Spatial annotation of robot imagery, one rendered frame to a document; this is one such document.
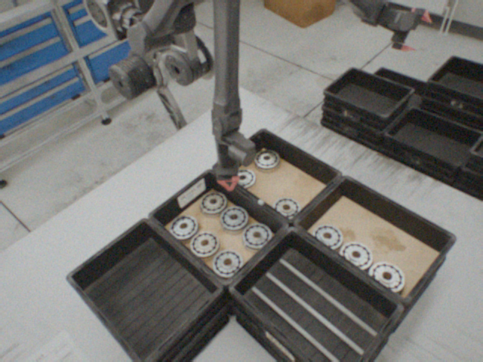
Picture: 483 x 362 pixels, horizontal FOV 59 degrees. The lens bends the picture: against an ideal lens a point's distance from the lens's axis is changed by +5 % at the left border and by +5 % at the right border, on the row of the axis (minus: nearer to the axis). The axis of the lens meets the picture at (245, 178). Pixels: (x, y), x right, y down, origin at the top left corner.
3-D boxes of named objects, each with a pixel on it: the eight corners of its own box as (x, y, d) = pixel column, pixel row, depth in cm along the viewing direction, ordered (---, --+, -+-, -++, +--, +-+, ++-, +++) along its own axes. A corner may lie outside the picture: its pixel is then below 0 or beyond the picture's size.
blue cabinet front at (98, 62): (94, 84, 302) (60, 4, 261) (170, 41, 335) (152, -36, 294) (97, 85, 301) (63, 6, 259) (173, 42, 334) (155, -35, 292)
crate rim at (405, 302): (290, 228, 136) (290, 224, 135) (344, 177, 150) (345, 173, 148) (404, 309, 116) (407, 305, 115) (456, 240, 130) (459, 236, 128)
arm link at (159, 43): (143, 11, 124) (128, 14, 120) (167, 23, 119) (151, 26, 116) (146, 43, 129) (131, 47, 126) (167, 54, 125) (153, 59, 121)
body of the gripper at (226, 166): (238, 153, 129) (236, 136, 123) (238, 177, 122) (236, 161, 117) (217, 154, 129) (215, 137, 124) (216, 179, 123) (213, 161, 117)
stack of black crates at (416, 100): (351, 115, 287) (355, 87, 270) (374, 93, 301) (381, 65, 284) (406, 139, 268) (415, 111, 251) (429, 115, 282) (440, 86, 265)
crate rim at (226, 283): (146, 219, 143) (145, 215, 141) (210, 171, 156) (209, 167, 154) (226, 291, 123) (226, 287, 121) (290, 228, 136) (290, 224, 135)
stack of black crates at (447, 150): (372, 176, 250) (383, 133, 224) (398, 148, 263) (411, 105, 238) (439, 210, 230) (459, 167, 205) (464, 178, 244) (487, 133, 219)
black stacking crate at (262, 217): (154, 234, 150) (146, 216, 142) (213, 188, 163) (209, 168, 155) (229, 305, 130) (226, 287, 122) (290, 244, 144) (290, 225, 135)
